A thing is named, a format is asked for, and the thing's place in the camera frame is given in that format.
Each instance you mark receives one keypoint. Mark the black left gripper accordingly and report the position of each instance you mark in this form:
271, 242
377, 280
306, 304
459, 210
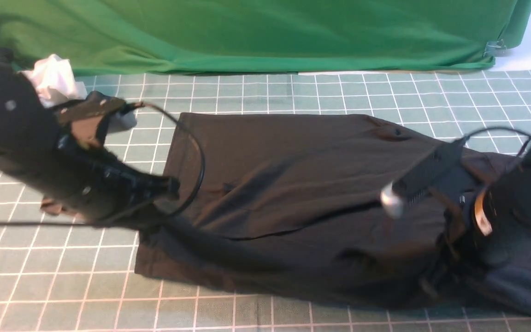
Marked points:
82, 179

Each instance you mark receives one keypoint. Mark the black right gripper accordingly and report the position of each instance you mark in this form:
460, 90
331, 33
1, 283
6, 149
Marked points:
456, 261

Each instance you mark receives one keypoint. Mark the dark gray long-sleeve top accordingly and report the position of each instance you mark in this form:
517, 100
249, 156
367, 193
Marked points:
290, 206

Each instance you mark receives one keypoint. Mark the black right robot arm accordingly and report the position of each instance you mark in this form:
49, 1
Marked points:
486, 242

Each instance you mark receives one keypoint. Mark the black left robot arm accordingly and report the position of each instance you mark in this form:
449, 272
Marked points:
23, 115

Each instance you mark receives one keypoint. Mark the teal checkered tablecloth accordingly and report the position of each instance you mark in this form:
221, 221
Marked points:
82, 280

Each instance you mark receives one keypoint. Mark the crumpled white cloth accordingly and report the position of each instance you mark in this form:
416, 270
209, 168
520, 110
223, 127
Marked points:
54, 81

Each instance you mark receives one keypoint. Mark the green backdrop cloth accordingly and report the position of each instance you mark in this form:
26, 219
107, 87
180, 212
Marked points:
260, 36

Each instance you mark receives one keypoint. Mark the metal binder clip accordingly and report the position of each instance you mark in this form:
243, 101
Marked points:
495, 48

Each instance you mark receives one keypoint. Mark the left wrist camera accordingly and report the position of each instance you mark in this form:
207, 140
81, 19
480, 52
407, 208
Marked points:
95, 117

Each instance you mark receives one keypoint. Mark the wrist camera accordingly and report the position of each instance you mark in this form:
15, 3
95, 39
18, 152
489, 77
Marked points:
95, 117
414, 184

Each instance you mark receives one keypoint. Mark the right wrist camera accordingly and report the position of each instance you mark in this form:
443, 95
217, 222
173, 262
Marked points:
414, 184

